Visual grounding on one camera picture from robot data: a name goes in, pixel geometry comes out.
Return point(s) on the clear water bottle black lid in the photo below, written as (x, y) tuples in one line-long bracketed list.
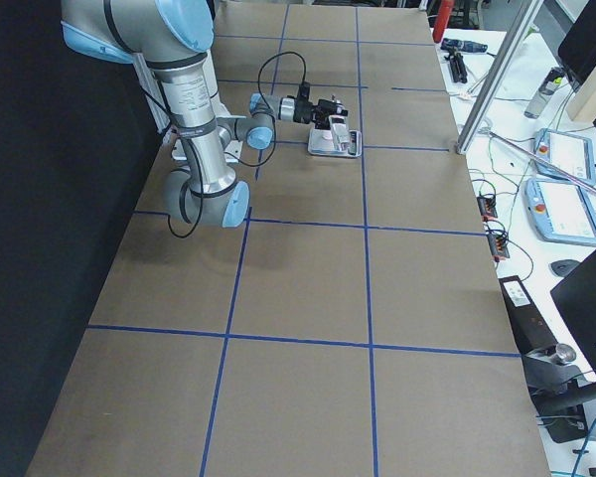
[(548, 87)]

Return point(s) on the glass sauce bottle metal spout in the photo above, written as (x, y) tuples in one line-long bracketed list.
[(340, 133)]

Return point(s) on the digital kitchen scale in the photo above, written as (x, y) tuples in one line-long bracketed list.
[(323, 143)]

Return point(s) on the black computer monitor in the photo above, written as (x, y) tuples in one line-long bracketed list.
[(577, 51)]

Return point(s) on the far blue teach pendant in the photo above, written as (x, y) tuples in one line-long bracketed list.
[(569, 152)]

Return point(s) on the diagonal metal rod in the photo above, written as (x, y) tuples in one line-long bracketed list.
[(539, 160)]

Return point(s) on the aluminium frame post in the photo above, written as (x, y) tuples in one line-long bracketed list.
[(509, 46)]

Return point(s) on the black computer mouse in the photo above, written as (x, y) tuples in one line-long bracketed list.
[(563, 267)]

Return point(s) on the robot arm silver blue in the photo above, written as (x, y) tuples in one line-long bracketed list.
[(175, 39)]

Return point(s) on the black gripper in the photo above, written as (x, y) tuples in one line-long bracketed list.
[(307, 111)]

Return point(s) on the blue teach pendant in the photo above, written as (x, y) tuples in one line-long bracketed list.
[(569, 152), (560, 212)]

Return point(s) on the black red connector hub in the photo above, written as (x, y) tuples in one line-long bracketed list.
[(498, 241), (487, 206)]

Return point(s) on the red cylinder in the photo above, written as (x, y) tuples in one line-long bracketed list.
[(442, 19)]

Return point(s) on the near blue teach pendant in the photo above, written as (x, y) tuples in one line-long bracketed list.
[(560, 212)]

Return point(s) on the black box white label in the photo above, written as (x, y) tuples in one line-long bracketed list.
[(530, 330)]

